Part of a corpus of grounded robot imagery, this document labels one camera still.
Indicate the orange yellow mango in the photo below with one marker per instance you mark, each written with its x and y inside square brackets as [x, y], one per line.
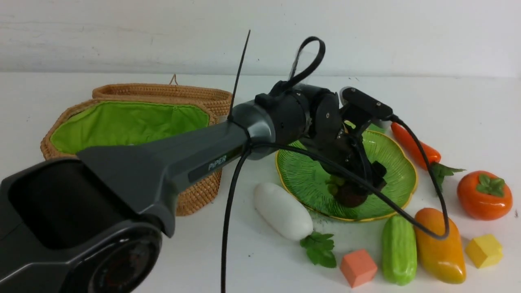
[442, 259]

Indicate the yellow foam cube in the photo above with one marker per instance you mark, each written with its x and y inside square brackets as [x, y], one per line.
[484, 251]

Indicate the woven wicker basket lid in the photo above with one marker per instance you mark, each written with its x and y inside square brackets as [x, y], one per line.
[216, 100]

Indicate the black cable tie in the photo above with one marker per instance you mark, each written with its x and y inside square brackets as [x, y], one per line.
[230, 112]

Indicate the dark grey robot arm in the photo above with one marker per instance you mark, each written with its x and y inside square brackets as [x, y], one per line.
[94, 224]

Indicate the green foam cube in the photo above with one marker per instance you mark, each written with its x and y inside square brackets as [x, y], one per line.
[376, 128]

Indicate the light green cucumber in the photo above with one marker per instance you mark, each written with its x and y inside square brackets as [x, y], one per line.
[399, 256]

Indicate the white radish with leaves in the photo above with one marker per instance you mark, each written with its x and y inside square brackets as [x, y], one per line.
[291, 220]

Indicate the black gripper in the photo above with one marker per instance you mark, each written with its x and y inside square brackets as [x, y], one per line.
[328, 138]

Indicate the orange carrot green top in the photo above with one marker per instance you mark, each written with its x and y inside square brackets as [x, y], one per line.
[425, 157]

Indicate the orange persimmon green calyx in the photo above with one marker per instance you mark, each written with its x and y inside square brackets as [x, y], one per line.
[484, 196]

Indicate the woven wicker basket green lining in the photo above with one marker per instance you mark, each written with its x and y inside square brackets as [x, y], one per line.
[123, 122]

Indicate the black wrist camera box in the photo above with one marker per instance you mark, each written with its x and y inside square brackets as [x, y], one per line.
[353, 98]

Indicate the orange foam cube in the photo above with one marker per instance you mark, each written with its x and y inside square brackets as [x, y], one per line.
[358, 268]

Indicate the dark purple mangosteen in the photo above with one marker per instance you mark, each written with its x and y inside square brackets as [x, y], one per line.
[349, 201]

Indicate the green leaf-shaped glass plate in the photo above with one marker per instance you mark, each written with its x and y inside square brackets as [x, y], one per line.
[307, 181]

